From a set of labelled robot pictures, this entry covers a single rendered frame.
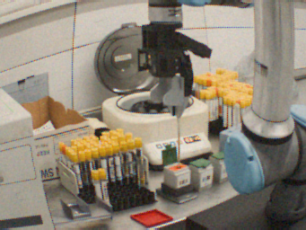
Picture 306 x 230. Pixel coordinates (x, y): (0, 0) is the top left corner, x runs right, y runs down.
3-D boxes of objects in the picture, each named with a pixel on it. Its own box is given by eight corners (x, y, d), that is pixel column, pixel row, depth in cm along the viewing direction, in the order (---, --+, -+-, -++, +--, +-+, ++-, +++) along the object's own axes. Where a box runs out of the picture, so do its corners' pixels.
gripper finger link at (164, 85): (145, 117, 132) (145, 73, 129) (170, 110, 135) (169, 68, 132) (155, 121, 130) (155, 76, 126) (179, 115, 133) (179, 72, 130)
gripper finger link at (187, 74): (173, 94, 130) (170, 53, 128) (180, 92, 131) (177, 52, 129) (188, 98, 126) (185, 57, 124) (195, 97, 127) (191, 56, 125)
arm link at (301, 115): (327, 169, 102) (335, 113, 97) (292, 188, 96) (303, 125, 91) (303, 152, 112) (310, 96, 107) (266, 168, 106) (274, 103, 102)
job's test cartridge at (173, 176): (176, 196, 135) (176, 172, 133) (163, 190, 139) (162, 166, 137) (189, 190, 137) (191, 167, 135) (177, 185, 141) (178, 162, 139)
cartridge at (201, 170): (198, 192, 139) (200, 167, 137) (187, 187, 143) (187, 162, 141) (212, 187, 141) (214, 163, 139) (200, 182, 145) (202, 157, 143)
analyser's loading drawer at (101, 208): (42, 231, 110) (37, 214, 109) (31, 219, 115) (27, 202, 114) (115, 219, 121) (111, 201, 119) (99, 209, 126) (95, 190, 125)
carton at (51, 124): (27, 189, 137) (17, 137, 133) (0, 154, 160) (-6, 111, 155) (98, 176, 150) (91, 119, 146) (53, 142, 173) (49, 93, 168)
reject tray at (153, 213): (147, 227, 121) (147, 225, 121) (130, 217, 127) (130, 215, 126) (173, 219, 125) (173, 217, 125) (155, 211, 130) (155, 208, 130)
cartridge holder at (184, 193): (179, 204, 133) (179, 191, 132) (155, 193, 140) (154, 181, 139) (197, 197, 137) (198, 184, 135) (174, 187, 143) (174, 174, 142)
